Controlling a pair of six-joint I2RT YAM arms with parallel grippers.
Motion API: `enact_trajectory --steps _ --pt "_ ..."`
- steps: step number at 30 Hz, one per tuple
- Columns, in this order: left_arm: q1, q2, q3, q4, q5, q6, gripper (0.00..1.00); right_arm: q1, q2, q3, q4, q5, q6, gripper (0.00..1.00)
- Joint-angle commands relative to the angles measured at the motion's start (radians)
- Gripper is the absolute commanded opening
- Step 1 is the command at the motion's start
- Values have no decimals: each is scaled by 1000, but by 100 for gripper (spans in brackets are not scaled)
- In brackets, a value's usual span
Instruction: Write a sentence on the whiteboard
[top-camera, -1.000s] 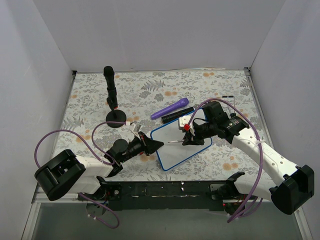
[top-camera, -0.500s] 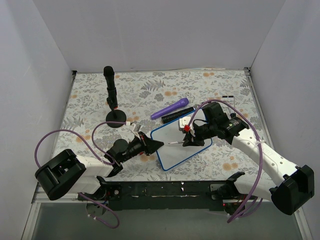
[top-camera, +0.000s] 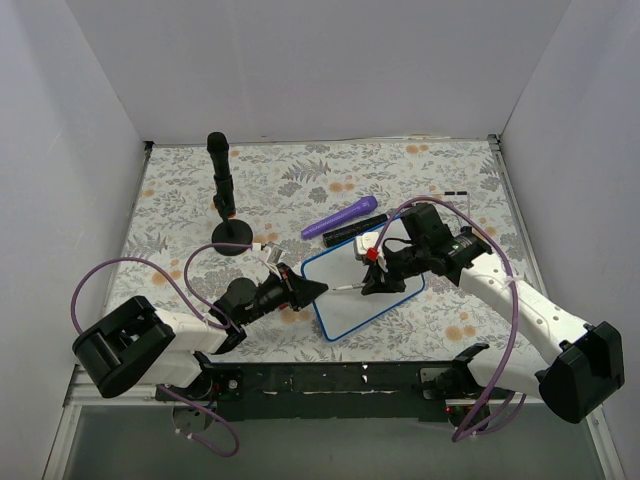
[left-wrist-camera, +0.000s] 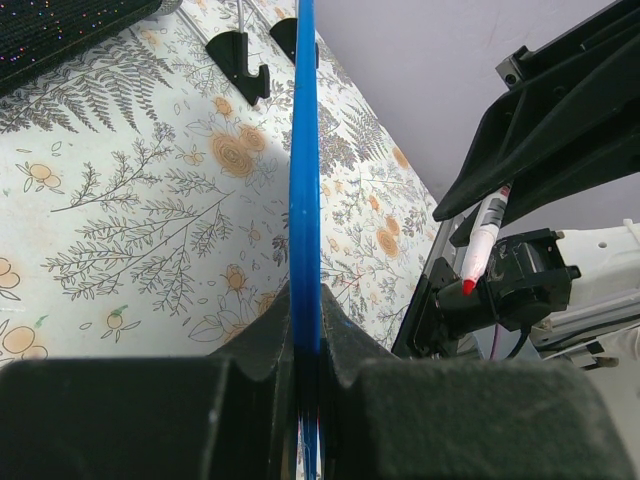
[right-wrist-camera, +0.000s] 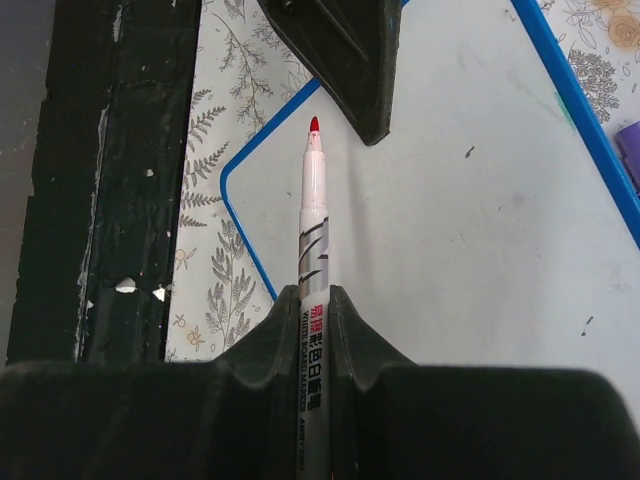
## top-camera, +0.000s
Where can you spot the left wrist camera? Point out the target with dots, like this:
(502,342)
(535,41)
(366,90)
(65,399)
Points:
(268,253)

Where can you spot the black microphone on stand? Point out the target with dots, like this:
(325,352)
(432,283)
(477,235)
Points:
(232,236)

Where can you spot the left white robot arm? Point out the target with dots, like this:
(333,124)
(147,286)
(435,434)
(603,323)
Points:
(139,343)

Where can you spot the black glitter microphone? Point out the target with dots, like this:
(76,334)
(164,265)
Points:
(342,234)

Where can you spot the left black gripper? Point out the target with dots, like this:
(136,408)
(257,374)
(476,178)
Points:
(290,288)

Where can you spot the floral table mat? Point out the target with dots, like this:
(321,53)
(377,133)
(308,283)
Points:
(282,188)

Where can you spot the red whiteboard marker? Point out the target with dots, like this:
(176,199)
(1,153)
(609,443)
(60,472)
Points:
(348,287)

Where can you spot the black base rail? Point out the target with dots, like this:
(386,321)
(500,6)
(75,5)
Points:
(321,390)

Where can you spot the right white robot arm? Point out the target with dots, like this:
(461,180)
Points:
(570,364)

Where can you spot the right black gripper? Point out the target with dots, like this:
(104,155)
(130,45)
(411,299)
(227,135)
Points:
(392,263)

